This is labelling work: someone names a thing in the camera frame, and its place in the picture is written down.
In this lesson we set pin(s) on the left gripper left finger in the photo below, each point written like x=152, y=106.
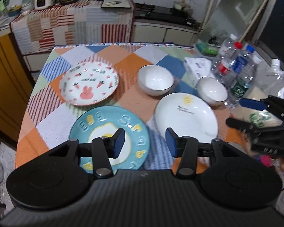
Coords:
x=101, y=149

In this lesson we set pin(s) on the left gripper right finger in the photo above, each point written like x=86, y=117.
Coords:
x=189, y=149

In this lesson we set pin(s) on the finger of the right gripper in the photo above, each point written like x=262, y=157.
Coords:
x=254, y=104
x=241, y=125

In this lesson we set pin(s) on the blue egg plate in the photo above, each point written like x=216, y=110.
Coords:
x=104, y=122

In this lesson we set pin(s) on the white sun plate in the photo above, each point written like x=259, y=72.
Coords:
x=187, y=115

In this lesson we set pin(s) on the white bowl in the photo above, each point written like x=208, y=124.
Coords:
x=155, y=80
x=211, y=91

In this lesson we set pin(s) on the pink bunny plate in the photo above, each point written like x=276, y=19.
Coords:
x=88, y=83

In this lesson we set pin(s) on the green label water bottle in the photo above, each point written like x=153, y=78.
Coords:
x=243, y=82

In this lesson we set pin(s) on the rice bag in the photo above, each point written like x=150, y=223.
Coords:
x=268, y=82

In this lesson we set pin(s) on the blue label water bottle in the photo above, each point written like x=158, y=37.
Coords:
x=242, y=59

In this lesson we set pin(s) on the red cap water bottle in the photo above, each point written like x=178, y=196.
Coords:
x=222, y=69

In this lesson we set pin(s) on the clear white cap bottle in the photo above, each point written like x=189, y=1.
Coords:
x=227, y=48

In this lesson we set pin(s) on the tissue pack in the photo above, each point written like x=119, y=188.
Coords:
x=197, y=68

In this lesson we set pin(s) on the green basket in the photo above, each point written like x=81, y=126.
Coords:
x=207, y=49

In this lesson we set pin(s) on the wooden folding chair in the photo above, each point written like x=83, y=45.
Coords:
x=16, y=85

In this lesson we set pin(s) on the patchwork counter cloth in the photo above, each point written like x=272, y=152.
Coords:
x=83, y=22

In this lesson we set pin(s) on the gas stove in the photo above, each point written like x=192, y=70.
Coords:
x=163, y=14

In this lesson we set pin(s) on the cutting board tray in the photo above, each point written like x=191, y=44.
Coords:
x=116, y=4

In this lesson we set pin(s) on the white rice cooker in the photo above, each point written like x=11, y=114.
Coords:
x=43, y=4

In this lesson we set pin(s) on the blue bowl on counter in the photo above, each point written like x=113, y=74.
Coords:
x=15, y=10

